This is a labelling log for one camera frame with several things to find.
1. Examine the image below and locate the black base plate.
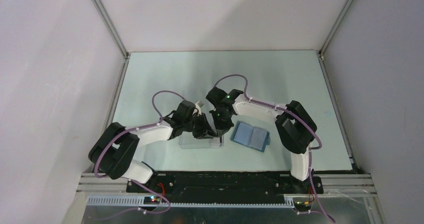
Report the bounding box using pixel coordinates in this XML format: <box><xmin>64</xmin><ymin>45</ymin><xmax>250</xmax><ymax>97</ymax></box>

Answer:
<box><xmin>145</xmin><ymin>171</ymin><xmax>324</xmax><ymax>205</ymax></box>

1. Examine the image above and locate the aluminium frame rail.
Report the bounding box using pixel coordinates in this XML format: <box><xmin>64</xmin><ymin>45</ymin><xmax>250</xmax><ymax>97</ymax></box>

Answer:
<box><xmin>91</xmin><ymin>0</ymin><xmax>129</xmax><ymax>59</ymax></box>

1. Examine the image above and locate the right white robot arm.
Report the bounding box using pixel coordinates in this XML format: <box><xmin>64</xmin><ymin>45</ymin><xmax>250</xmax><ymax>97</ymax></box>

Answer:
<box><xmin>206</xmin><ymin>87</ymin><xmax>319</xmax><ymax>193</ymax></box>

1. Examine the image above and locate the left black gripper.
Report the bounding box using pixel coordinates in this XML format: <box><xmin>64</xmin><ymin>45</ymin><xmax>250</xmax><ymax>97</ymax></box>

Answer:
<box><xmin>182</xmin><ymin>113</ymin><xmax>218</xmax><ymax>139</ymax></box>

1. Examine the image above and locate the blue leather card holder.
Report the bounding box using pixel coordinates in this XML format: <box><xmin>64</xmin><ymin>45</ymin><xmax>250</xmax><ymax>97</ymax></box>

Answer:
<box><xmin>230</xmin><ymin>121</ymin><xmax>271</xmax><ymax>153</ymax></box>

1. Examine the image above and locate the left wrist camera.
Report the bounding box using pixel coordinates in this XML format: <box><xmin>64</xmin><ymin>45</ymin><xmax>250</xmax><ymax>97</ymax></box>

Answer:
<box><xmin>195</xmin><ymin>101</ymin><xmax>204</xmax><ymax>113</ymax></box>

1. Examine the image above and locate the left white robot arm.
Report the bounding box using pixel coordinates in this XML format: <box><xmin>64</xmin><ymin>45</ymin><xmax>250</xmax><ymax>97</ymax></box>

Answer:
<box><xmin>88</xmin><ymin>100</ymin><xmax>218</xmax><ymax>192</ymax></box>

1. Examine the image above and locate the clear plastic card box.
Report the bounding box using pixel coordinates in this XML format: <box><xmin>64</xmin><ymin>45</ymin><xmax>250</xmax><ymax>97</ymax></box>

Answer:
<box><xmin>178</xmin><ymin>132</ymin><xmax>224</xmax><ymax>149</ymax></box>

